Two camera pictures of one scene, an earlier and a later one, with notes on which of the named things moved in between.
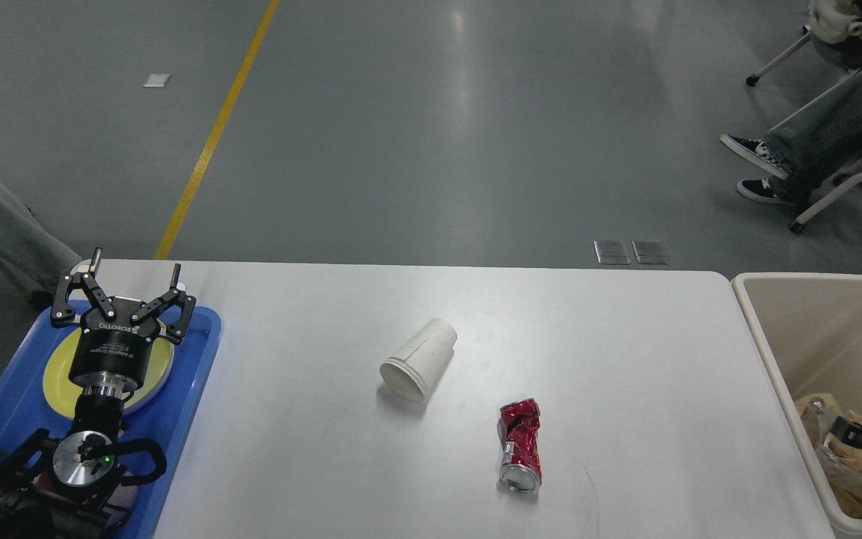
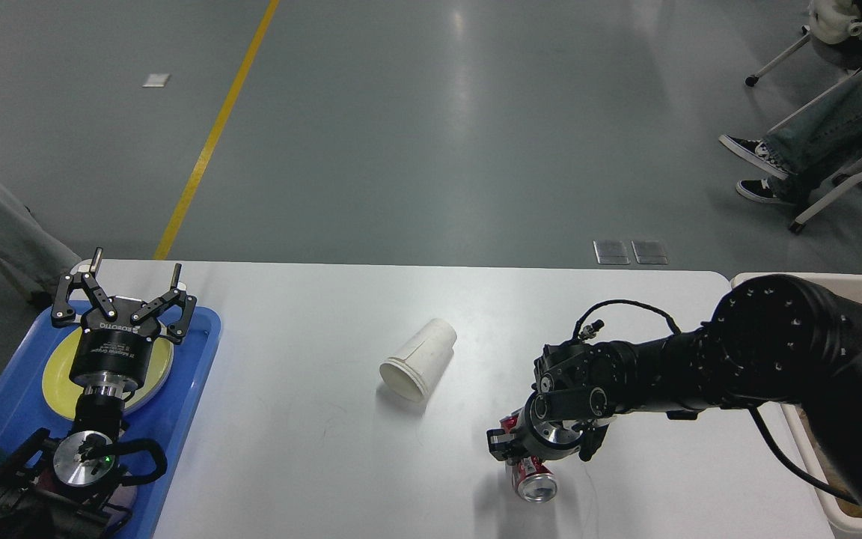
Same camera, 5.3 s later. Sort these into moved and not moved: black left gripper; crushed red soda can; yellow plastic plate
Moved: crushed red soda can
Not moved: yellow plastic plate; black left gripper
